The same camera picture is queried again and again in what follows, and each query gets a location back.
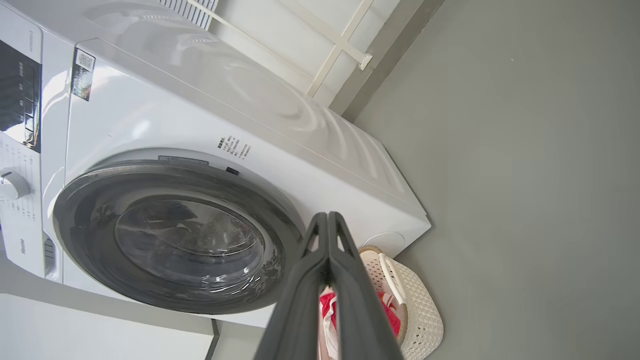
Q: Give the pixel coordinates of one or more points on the grey rating sticker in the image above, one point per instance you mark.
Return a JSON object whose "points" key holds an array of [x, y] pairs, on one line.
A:
{"points": [[182, 160]]}

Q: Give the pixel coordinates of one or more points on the black washer control panel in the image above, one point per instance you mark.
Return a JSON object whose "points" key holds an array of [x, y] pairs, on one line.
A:
{"points": [[17, 95]]}

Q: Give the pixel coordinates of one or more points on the red and white garment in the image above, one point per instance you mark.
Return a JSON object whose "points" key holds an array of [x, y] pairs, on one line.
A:
{"points": [[327, 305]]}

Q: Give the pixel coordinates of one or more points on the white front-load washing machine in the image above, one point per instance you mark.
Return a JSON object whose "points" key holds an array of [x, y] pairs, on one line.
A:
{"points": [[200, 100]]}

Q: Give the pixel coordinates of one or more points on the glass washer door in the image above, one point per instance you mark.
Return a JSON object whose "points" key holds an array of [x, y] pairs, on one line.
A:
{"points": [[100, 210]]}

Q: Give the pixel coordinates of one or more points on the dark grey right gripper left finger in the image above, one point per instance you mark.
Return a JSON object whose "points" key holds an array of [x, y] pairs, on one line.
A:
{"points": [[300, 310]]}

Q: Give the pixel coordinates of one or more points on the black QR code sticker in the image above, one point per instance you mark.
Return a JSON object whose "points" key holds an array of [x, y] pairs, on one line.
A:
{"points": [[82, 75]]}

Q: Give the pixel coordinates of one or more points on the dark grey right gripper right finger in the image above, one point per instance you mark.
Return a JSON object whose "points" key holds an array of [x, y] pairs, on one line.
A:
{"points": [[360, 315]]}

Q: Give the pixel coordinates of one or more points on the white slatted rack frame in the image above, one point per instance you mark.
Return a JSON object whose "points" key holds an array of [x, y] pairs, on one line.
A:
{"points": [[340, 45]]}

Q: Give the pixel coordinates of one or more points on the cream laundry basket brown rim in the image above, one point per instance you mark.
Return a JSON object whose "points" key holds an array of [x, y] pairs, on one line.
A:
{"points": [[422, 310]]}

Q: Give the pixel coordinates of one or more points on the white appliance control knob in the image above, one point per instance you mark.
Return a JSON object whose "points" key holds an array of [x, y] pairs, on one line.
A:
{"points": [[12, 185]]}

